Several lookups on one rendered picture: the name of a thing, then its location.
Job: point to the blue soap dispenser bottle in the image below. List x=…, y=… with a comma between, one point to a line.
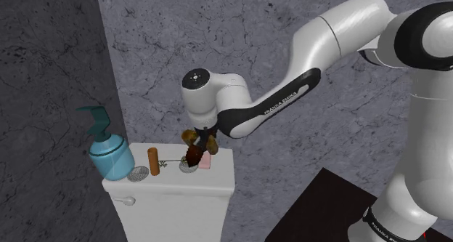
x=110, y=159

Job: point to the white toilet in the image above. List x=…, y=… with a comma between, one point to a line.
x=170, y=206

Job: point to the glossy brown figure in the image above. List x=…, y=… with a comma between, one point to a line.
x=193, y=157

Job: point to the pink soap bar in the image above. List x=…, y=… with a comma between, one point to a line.
x=205, y=161

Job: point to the round grey mesh strainer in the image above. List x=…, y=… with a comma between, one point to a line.
x=138, y=174

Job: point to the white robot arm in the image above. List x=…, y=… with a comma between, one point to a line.
x=311, y=53

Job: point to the brown wooden cylinder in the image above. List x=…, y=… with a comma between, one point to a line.
x=153, y=161

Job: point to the dark robot stand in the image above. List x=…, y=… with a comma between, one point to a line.
x=318, y=213

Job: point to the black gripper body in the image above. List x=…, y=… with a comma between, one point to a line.
x=203, y=134

